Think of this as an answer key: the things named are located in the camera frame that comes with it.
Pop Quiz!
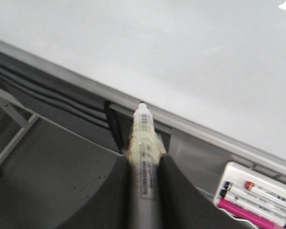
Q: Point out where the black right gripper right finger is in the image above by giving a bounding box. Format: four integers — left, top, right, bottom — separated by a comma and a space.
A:
158, 154, 247, 229

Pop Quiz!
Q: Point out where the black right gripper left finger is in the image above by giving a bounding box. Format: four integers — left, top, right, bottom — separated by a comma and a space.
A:
57, 155, 131, 229

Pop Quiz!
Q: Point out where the white black-tipped whiteboard marker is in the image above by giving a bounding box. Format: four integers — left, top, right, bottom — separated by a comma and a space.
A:
127, 103, 163, 229

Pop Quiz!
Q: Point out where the grey aluminium whiteboard ledge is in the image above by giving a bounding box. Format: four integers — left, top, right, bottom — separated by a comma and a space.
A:
0, 41, 286, 182

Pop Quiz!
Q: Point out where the white glossy whiteboard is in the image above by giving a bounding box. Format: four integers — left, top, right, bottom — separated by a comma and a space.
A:
0, 0, 286, 160

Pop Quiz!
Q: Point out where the pink capped marker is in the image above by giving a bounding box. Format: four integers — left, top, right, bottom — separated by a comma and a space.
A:
215, 198, 284, 229

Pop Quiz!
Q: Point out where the black capped marker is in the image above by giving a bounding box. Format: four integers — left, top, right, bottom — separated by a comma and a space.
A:
219, 182, 286, 224

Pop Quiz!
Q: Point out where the white plastic marker tray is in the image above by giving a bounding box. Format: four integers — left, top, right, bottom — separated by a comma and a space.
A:
213, 162, 286, 229

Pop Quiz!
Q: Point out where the red capped marker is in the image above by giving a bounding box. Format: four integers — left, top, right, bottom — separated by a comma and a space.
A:
244, 181, 286, 208

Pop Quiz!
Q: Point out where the grey metal frame bar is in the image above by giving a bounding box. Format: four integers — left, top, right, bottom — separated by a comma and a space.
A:
0, 89, 38, 177

